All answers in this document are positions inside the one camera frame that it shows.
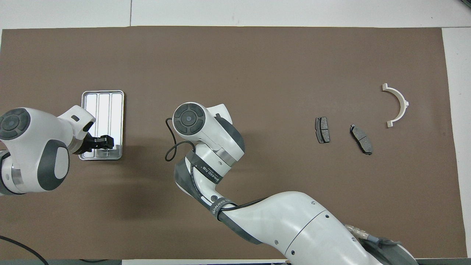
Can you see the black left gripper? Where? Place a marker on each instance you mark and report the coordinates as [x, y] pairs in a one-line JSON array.
[[88, 144]]

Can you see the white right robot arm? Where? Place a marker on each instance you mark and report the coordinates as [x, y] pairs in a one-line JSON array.
[[294, 228]]

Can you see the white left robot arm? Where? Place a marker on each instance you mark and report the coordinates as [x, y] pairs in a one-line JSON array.
[[29, 147]]

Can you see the silver metal tray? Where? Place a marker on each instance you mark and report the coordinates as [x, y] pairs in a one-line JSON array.
[[110, 110]]

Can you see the brown table mat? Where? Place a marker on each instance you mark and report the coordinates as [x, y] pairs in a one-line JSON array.
[[235, 73]]

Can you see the short grey brake pad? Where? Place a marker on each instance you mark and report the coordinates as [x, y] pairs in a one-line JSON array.
[[322, 130]]

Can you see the long grey brake pad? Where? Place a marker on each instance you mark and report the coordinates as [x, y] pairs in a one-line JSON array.
[[361, 139]]

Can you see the white semicircular bracket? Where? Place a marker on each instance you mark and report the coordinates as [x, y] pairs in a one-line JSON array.
[[404, 106]]

